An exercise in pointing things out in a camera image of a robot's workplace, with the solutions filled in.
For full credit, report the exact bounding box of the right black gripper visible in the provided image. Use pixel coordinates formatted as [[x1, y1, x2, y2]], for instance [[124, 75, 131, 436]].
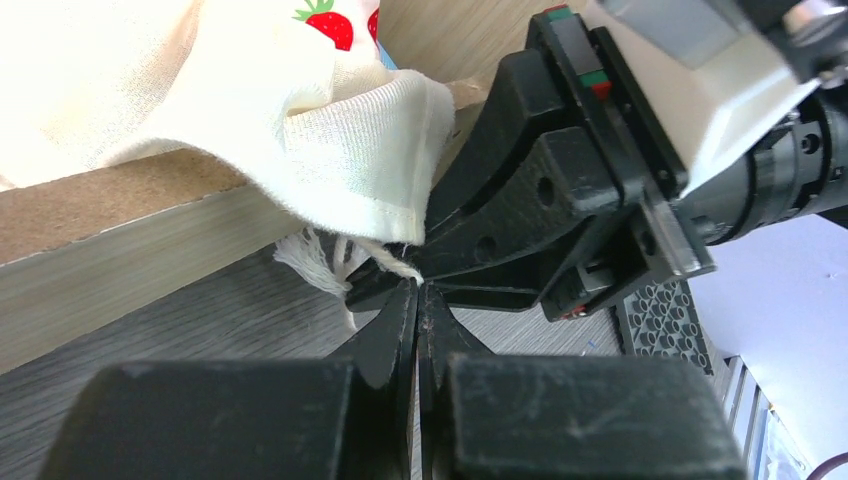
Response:
[[347, 0, 848, 320]]

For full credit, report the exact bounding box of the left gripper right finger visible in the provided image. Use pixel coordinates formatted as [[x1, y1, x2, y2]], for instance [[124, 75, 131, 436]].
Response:
[[421, 286, 747, 479]]

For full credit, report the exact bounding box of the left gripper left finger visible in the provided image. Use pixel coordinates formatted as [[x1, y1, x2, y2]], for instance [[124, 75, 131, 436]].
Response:
[[39, 281, 418, 479]]

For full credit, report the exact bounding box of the wooden pet bed frame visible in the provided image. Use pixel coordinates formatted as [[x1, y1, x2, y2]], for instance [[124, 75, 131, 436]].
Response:
[[1, 1, 543, 371]]

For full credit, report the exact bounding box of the strawberry print ruffled blanket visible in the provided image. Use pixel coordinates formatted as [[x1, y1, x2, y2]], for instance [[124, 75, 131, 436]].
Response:
[[1, 1, 455, 296]]

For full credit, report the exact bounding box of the black perforated pad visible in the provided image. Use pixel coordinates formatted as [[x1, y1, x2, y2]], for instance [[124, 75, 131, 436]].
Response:
[[615, 281, 714, 376]]

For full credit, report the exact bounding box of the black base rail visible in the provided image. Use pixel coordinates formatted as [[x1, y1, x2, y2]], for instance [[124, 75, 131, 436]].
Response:
[[715, 356, 812, 479]]

